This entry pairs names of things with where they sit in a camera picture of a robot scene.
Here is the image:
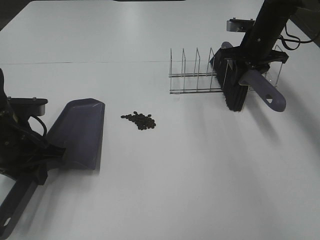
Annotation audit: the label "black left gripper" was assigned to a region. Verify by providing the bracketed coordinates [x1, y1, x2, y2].
[0, 109, 66, 186]

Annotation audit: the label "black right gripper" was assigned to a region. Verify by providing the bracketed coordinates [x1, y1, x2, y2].
[212, 24, 289, 69]

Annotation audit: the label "purple hand brush black bristles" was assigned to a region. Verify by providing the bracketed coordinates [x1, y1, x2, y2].
[213, 41, 287, 112]

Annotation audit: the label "purple plastic dustpan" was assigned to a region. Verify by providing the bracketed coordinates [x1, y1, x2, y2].
[0, 98, 105, 240]

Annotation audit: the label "pile of coffee beans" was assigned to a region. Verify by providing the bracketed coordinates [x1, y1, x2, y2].
[120, 111, 157, 131]

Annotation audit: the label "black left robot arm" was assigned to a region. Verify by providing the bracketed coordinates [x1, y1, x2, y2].
[0, 74, 65, 185]

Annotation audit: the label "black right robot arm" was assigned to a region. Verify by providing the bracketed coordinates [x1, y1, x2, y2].
[210, 0, 305, 71]

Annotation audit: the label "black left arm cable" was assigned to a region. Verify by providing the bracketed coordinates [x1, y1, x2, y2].
[24, 113, 49, 141]

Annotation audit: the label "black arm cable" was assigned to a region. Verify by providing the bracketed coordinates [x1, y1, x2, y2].
[24, 113, 49, 141]
[277, 14, 320, 51]

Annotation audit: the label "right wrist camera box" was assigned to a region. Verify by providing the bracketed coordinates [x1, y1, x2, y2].
[226, 18, 255, 33]

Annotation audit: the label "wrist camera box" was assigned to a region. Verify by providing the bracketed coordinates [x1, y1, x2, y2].
[7, 97, 48, 117]
[226, 18, 255, 33]

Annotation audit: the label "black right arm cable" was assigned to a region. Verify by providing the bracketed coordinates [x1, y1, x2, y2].
[277, 14, 320, 51]

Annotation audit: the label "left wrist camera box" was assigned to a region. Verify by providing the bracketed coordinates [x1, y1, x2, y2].
[7, 97, 48, 117]

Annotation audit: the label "chrome wire rack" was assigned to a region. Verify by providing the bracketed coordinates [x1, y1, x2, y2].
[168, 44, 287, 95]

